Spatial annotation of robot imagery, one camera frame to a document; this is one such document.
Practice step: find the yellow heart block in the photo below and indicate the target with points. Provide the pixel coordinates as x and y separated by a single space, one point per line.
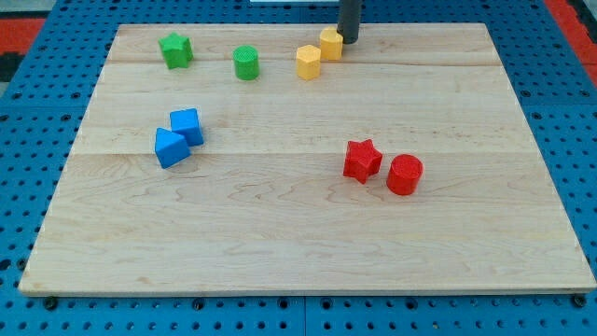
331 44

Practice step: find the yellow hexagon block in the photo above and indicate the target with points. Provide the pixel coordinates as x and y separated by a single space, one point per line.
308 60

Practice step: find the red star block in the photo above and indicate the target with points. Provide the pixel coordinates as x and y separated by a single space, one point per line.
362 160

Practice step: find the wooden board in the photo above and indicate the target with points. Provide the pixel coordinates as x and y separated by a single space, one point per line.
262 207

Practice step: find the red cylinder block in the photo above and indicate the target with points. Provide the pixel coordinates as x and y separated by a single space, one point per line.
404 174

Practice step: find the blue cube block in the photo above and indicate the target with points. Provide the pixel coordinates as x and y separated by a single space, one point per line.
186 122

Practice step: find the green cylinder block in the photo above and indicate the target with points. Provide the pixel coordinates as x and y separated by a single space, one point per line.
245 59

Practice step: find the blue triangle block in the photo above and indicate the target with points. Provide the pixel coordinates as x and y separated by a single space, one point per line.
170 148

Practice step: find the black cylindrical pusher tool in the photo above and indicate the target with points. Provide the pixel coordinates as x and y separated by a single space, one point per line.
349 20

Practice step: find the green star block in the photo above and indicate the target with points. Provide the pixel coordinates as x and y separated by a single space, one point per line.
176 50

